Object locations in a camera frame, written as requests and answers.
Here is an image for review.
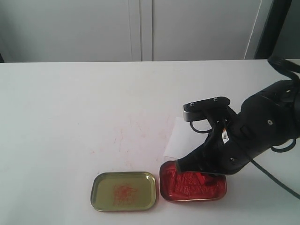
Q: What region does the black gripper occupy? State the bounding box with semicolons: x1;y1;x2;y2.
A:
176;112;272;183

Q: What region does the red rubber stamp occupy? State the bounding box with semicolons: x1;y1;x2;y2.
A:
195;172;218;186

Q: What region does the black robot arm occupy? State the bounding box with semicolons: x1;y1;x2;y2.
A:
176;56;300;175

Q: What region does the red ink pad tin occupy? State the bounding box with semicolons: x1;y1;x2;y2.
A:
159;161;227;202

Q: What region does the white paper sheet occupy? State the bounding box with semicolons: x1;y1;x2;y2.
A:
164;117;208;159

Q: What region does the gold tin lid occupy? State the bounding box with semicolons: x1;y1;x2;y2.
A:
90;172;157;212

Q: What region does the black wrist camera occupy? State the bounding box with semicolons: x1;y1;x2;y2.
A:
183;97;230;122

